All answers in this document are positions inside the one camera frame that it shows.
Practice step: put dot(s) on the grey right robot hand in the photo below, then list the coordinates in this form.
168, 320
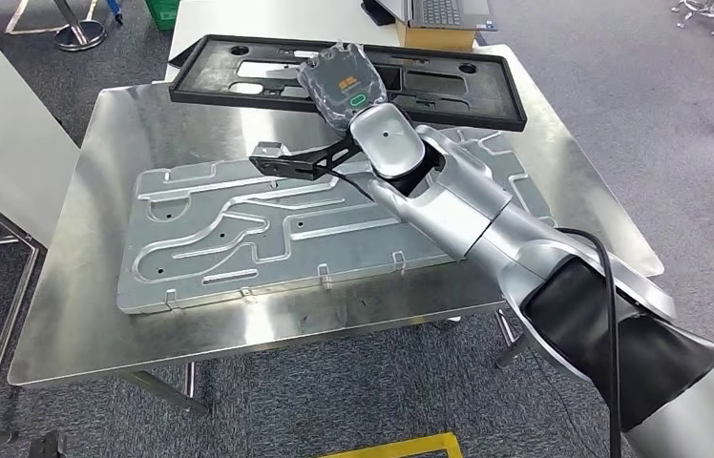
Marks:
344, 82

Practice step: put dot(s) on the black plastic frame part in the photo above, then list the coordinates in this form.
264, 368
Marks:
205, 79

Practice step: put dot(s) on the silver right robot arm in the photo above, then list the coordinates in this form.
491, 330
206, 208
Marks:
490, 215

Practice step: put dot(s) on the stainless steel workbench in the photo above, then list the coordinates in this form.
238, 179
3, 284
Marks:
110, 328

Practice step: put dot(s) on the black laptop adapter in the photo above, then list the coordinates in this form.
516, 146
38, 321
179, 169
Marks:
377, 12

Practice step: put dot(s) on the cardboard box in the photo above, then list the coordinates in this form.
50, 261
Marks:
436, 37

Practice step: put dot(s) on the grey laptop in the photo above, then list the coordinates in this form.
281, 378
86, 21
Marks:
445, 12

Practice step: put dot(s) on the green crate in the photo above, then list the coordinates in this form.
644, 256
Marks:
164, 12

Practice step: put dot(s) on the stamped metal plate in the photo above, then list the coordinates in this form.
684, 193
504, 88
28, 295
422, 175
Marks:
237, 253

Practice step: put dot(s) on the chrome round stanchion base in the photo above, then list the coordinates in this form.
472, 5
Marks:
82, 33

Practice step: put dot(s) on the chrome chair base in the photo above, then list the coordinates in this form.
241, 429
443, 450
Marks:
708, 11

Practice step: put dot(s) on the yellow floor tape square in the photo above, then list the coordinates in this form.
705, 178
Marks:
407, 447

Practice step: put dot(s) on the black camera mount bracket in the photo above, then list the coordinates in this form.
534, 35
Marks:
294, 165

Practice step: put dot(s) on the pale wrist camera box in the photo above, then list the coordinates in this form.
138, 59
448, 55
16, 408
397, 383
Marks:
271, 150

